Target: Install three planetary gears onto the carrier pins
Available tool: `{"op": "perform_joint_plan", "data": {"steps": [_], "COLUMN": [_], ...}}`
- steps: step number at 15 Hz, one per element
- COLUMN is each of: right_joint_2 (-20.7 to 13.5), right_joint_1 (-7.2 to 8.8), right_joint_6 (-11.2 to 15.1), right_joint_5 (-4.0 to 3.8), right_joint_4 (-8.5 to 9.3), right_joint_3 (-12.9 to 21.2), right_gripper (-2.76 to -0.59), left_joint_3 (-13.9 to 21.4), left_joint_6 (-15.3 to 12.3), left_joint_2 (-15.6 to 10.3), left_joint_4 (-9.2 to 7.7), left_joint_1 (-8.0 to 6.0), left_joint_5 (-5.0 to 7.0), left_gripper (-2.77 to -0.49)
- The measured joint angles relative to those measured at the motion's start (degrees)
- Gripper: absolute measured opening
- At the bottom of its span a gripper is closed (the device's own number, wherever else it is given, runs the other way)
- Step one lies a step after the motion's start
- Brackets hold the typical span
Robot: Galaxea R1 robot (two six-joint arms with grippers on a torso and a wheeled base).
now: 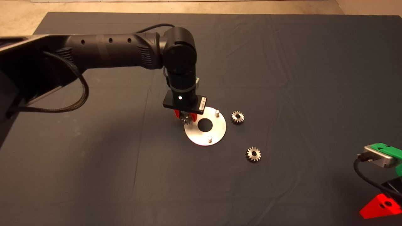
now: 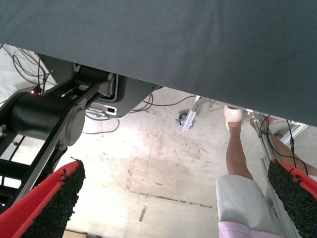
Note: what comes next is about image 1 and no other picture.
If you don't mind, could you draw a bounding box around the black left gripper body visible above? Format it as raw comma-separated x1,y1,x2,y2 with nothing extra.
162,89,207,114

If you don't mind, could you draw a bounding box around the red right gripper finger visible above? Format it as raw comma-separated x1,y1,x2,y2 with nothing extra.
360,194,402,219

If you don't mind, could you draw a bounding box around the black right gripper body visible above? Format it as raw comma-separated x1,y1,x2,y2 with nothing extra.
381,177,402,204

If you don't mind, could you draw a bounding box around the round metal carrier plate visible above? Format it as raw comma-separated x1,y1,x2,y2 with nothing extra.
184,107,227,146

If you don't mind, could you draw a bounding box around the dark table cloth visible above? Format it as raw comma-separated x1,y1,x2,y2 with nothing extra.
0,12,402,226

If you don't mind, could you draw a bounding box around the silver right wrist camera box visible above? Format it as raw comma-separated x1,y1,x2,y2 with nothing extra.
358,145,397,169

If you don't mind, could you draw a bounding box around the smooth thick black cable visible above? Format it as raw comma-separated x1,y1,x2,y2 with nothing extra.
353,153,402,201

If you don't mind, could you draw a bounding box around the green right camera mount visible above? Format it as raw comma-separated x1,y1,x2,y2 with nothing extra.
370,143,402,176

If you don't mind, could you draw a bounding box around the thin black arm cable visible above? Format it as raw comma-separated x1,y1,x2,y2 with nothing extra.
135,24,175,34

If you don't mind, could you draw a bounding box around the braided black cable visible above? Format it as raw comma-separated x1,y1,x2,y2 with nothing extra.
6,50,90,118

